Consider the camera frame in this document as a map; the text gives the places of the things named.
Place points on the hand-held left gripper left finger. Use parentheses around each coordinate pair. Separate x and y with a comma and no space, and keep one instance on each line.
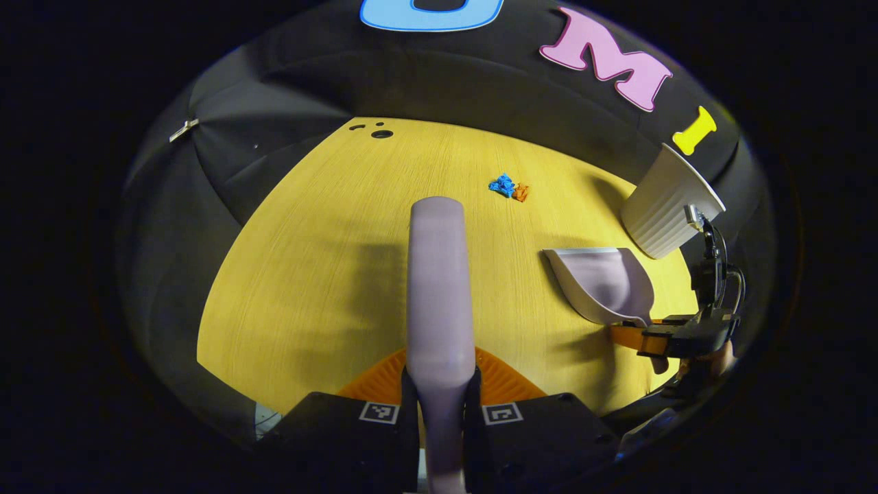
(343,446)

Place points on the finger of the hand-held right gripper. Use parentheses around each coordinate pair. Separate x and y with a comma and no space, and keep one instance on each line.
(627,336)

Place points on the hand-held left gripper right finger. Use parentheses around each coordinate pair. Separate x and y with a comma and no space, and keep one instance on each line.
(535,446)

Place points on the pink dustpan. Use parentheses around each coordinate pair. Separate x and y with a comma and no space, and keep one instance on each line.
(603,285)

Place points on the white ribbed garbage bin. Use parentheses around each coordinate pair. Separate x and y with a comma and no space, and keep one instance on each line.
(662,213)

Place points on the orange paper trash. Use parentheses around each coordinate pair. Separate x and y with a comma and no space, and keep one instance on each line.
(520,193)

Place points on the small pink broom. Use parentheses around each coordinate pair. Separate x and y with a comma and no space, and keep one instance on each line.
(439,288)

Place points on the blue paper trash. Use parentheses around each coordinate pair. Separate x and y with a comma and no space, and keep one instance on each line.
(502,185)

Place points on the white clip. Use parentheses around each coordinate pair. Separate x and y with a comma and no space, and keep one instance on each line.
(184,130)

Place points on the black backdrop cloth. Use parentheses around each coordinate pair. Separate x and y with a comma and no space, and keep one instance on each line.
(309,75)

